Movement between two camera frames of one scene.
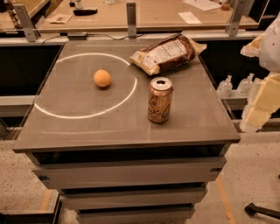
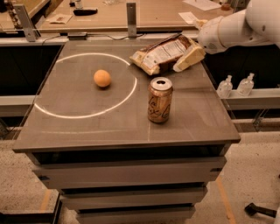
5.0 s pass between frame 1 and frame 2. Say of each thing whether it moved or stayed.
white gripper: moved
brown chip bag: stayed
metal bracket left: stayed
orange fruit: stayed
